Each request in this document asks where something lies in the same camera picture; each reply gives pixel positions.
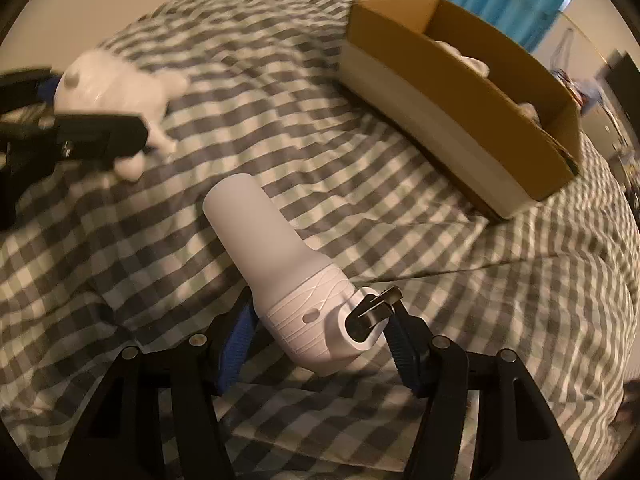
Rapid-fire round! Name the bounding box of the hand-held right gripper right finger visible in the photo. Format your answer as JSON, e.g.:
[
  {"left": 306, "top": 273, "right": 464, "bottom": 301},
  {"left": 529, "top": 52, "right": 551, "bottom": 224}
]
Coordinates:
[{"left": 379, "top": 304, "right": 577, "bottom": 480}]

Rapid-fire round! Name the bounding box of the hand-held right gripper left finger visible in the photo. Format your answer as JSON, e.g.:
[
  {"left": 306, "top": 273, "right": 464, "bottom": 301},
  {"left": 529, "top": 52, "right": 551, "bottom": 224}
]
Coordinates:
[{"left": 55, "top": 300, "right": 262, "bottom": 480}]

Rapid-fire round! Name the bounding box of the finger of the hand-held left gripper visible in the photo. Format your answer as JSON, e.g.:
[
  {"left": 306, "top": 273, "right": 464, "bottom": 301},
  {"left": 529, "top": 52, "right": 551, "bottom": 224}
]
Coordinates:
[
  {"left": 52, "top": 112, "right": 151, "bottom": 162},
  {"left": 0, "top": 67, "right": 62, "bottom": 111}
]

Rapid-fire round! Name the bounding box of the white plush toy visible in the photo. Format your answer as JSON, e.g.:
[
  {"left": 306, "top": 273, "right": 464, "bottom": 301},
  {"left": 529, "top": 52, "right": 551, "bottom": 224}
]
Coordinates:
[{"left": 53, "top": 50, "right": 191, "bottom": 182}]

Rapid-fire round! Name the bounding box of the white frosted bottle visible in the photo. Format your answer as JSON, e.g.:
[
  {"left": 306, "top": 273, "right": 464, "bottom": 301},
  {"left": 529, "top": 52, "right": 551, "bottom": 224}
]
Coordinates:
[{"left": 202, "top": 173, "right": 404, "bottom": 377}]

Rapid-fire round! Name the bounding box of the cardboard box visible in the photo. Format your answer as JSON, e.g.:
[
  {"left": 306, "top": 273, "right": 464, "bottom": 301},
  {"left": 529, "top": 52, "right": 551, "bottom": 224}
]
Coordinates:
[{"left": 338, "top": 0, "right": 584, "bottom": 221}]

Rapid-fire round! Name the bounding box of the white rounded object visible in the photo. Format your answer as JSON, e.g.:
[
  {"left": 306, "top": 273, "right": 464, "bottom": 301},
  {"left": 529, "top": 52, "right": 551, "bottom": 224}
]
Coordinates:
[{"left": 434, "top": 40, "right": 492, "bottom": 80}]

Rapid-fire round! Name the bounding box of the grey white checked blanket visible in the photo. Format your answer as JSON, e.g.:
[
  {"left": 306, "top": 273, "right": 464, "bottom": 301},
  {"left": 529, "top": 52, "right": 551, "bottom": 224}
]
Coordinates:
[{"left": 0, "top": 0, "right": 640, "bottom": 480}]

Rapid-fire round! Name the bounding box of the hanging wall cable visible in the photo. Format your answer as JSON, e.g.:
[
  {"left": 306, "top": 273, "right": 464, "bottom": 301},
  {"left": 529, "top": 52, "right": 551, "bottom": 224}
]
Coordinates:
[{"left": 552, "top": 24, "right": 577, "bottom": 69}]

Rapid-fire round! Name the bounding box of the black wall television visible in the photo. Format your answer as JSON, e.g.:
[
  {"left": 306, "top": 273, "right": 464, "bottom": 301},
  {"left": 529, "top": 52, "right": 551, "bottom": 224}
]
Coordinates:
[{"left": 604, "top": 49, "right": 640, "bottom": 127}]

